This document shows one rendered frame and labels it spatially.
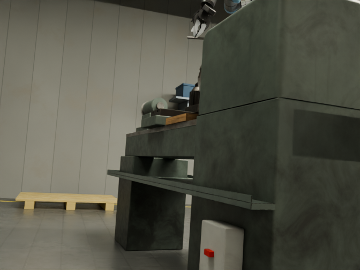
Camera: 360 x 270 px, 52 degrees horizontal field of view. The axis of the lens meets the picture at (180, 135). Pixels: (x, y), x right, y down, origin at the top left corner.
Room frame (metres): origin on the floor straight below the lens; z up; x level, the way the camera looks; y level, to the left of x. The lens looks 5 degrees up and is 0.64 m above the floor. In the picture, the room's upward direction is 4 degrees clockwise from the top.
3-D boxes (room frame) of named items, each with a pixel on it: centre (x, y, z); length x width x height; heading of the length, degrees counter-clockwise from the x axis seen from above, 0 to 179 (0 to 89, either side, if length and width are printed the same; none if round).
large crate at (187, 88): (5.80, -0.19, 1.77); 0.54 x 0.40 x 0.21; 107
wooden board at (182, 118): (2.10, -0.13, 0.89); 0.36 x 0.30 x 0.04; 112
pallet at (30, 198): (5.03, 1.42, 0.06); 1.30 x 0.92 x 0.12; 107
